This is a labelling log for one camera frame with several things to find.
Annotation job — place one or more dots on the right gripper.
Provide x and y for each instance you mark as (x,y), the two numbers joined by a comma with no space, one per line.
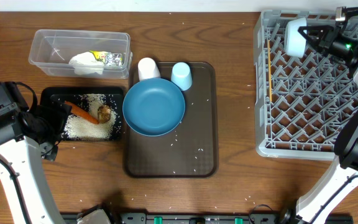
(328,38)

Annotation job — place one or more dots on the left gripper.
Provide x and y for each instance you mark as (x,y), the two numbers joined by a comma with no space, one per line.
(50,147)

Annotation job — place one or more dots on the light blue bowl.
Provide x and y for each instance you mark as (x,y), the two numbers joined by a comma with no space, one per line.
(295,43)

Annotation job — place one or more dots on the white rice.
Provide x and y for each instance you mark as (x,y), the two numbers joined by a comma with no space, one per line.
(79,129)

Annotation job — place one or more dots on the orange carrot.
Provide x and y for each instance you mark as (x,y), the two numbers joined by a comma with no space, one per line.
(81,113)

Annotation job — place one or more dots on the wooden chopstick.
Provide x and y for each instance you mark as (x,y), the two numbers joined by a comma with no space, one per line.
(269,71)

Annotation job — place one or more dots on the brown food scrap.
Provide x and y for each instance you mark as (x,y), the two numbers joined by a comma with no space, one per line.
(104,114)

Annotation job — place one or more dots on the white tissue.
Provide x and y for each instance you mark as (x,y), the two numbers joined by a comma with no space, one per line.
(85,64)

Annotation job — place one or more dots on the green snack wrapper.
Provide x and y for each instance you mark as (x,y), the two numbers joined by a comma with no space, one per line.
(108,58)

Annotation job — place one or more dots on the dark blue plate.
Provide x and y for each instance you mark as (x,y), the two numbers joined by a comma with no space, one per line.
(154,107)

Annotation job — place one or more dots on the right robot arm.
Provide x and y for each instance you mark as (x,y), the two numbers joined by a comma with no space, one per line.
(342,175)

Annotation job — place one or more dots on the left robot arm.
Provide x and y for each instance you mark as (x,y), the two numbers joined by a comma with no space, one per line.
(27,136)

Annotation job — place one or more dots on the grey dishwasher rack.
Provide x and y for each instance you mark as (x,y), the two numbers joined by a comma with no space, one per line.
(313,96)

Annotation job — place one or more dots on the black rectangular tray bin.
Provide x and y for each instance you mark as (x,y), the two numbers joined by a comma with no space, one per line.
(55,93)

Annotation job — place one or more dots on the clear plastic bin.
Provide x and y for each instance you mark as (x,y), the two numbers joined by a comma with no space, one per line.
(52,50)

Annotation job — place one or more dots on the white plastic cup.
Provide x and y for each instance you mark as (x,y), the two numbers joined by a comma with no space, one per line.
(147,68)

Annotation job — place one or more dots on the light blue plastic cup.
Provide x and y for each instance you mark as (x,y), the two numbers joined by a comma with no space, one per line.
(181,76)

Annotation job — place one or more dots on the dark brown serving tray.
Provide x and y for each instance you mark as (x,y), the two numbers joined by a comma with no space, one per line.
(190,148)

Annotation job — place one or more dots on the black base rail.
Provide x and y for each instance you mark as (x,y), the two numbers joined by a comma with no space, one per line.
(142,217)

